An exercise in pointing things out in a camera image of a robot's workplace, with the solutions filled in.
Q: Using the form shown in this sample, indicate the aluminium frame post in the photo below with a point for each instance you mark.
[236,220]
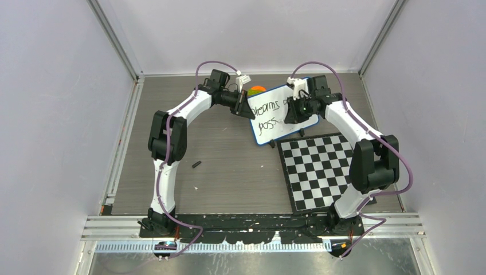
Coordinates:
[106,17]
[382,35]

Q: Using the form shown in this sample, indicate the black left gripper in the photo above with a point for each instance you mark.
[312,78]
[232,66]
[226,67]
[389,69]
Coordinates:
[245,109]

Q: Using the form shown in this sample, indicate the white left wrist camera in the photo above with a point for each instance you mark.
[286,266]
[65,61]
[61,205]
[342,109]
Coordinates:
[241,80]

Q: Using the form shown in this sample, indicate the black marker cap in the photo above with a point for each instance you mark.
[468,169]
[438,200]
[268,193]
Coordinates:
[196,164]

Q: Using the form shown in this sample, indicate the aluminium front frame rail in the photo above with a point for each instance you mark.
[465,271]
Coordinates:
[120,234]

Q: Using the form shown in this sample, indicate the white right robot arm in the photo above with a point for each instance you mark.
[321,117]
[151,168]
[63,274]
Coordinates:
[374,164]

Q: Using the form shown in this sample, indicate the aluminium left frame post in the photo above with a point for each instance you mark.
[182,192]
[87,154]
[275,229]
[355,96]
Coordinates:
[106,17]

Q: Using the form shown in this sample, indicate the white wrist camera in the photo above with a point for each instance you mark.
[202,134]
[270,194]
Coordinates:
[299,87]
[241,80]

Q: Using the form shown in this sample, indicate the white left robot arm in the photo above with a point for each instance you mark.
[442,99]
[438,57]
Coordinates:
[167,141]

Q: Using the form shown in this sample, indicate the blue framed whiteboard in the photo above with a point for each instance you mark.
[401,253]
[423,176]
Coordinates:
[270,109]

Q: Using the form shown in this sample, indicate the black white checkerboard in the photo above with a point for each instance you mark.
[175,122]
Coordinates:
[316,170]

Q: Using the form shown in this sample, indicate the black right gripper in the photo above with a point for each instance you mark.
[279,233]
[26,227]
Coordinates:
[291,118]

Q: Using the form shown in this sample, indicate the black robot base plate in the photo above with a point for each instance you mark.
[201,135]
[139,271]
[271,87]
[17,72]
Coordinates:
[247,228]

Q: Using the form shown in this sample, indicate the orange green round object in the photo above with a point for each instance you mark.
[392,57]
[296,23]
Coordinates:
[256,90]

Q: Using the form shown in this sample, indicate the aluminium right frame post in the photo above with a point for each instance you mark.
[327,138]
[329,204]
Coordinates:
[382,35]

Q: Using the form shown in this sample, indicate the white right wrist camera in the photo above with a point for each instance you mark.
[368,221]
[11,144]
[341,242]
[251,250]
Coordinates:
[299,87]

